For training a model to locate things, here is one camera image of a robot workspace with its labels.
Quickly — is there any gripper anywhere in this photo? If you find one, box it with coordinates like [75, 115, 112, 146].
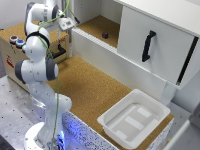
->
[57, 16, 75, 32]

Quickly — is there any wooden drawer box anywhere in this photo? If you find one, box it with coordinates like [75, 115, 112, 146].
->
[0, 21, 71, 92]

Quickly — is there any purple block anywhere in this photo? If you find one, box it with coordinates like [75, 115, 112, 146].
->
[101, 31, 110, 40]

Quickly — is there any white cabinet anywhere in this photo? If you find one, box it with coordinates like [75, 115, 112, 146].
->
[70, 0, 200, 108]

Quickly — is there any blue button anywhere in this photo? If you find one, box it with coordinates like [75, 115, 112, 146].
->
[15, 38, 26, 48]

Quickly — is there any red button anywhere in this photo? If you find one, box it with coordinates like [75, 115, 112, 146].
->
[9, 34, 20, 44]

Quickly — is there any white sliding door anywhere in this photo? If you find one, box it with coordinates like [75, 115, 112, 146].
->
[116, 5, 200, 86]

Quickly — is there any white plastic box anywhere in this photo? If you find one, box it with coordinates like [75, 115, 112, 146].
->
[96, 88, 172, 150]

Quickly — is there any black drawer handle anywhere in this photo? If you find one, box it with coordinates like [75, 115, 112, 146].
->
[49, 43, 67, 59]

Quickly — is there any green cable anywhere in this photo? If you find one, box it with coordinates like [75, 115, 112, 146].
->
[34, 0, 76, 150]

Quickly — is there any black door handle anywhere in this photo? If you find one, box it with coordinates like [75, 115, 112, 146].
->
[141, 30, 157, 63]

